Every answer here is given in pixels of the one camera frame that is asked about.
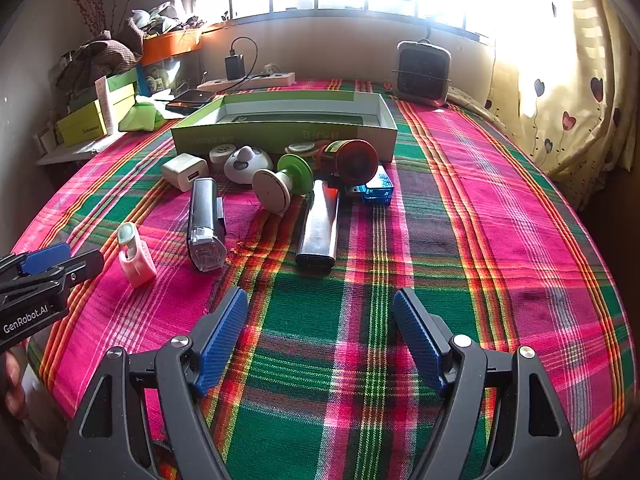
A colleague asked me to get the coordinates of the black smartphone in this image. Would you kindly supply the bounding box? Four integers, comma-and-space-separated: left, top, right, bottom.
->
165, 89, 215, 116

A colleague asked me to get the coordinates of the small white round jar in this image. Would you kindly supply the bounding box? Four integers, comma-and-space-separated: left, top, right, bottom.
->
208, 143, 236, 174

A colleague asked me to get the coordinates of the person's left hand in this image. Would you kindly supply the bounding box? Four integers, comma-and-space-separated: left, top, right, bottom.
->
3, 351, 28, 420

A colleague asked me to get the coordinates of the plaid pink green tablecloth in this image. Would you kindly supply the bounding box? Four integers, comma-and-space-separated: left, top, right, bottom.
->
15, 96, 638, 479

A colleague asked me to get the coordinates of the silver black flashlight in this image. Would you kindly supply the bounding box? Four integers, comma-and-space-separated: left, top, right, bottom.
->
186, 177, 227, 272

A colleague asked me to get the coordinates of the black charger plug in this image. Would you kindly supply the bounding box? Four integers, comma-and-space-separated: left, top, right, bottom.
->
224, 51, 246, 80

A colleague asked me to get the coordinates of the white power strip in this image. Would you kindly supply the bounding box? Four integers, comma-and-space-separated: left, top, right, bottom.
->
198, 73, 296, 93

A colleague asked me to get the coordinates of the white usb charger cube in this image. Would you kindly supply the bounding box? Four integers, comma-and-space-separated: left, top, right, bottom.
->
160, 153, 209, 192

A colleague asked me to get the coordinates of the red cap brown bottle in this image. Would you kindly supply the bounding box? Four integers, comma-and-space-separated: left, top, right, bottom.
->
316, 139, 378, 185

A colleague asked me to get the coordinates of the orange plastic bin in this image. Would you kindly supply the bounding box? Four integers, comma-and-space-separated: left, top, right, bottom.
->
140, 29, 202, 66

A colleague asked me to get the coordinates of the blue digital display module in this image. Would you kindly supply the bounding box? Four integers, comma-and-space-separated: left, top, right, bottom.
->
346, 165, 394, 206

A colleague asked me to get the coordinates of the white round gadget with knob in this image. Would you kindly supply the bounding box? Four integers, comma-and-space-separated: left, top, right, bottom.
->
224, 145, 273, 185

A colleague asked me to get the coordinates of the yellow green box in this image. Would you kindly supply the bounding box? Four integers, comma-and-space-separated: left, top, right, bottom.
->
56, 84, 136, 146

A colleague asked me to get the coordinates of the green cardboard box tray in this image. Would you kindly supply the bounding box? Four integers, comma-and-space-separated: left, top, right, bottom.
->
170, 90, 397, 162

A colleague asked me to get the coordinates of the brown fabric bag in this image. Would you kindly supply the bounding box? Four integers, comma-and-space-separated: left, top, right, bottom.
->
55, 30, 143, 92

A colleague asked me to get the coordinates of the small white black heater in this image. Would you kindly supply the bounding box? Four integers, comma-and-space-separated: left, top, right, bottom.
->
393, 40, 451, 107

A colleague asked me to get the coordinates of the heart pattern curtain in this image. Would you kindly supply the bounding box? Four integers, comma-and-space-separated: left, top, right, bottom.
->
488, 0, 639, 209

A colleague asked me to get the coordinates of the pink white red device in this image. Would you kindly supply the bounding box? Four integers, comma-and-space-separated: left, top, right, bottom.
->
285, 142, 319, 169

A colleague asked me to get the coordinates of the white green suction holder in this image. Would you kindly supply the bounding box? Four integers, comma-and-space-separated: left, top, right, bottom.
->
252, 154, 314, 214

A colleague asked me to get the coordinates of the black charger cable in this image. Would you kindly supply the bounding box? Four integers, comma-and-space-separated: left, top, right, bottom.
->
214, 34, 262, 96

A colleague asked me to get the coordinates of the pink mint small device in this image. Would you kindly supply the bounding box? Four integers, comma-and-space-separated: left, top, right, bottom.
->
116, 222, 156, 288

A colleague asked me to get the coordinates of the white tube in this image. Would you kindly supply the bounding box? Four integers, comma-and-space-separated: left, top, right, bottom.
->
94, 76, 117, 136

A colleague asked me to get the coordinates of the silver metal lighter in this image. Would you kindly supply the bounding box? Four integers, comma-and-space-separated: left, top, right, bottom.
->
295, 180, 340, 271

